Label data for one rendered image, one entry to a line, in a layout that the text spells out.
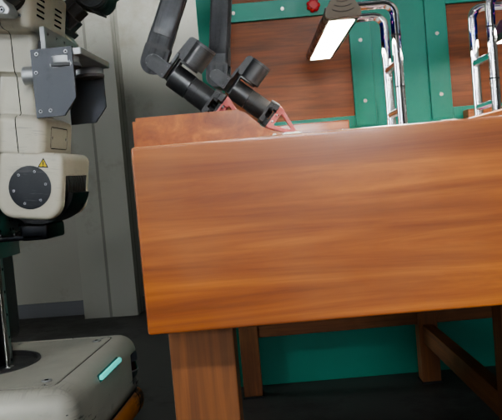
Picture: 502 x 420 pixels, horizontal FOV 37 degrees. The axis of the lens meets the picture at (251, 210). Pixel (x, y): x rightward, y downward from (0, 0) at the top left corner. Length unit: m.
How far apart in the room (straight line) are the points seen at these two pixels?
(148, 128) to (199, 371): 0.22
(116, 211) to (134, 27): 1.04
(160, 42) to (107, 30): 2.51
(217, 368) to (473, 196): 0.27
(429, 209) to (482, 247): 0.05
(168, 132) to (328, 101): 1.86
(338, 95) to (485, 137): 1.86
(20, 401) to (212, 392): 1.07
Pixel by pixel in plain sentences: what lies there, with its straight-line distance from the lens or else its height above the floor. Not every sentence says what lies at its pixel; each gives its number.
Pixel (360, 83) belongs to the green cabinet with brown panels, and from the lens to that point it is 2.50.
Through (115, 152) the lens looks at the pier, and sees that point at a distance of 4.13.
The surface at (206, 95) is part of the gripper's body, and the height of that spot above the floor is 0.90.
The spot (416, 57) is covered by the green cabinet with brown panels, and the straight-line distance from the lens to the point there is 2.55.
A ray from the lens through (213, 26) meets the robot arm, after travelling 2.06.
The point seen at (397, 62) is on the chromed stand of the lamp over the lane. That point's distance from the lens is 1.95.
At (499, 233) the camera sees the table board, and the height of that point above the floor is 0.64.
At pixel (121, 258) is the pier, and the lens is 4.15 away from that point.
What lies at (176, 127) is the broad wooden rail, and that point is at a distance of 0.65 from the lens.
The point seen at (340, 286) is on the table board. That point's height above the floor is 0.61.
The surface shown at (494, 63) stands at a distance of 2.01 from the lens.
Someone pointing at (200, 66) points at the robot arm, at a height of 0.96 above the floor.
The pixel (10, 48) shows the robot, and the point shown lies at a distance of 1.92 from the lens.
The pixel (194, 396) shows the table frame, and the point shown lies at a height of 0.51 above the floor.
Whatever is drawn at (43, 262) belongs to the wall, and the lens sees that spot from 4.45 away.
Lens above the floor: 0.71
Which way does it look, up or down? 3 degrees down
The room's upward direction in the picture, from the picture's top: 5 degrees counter-clockwise
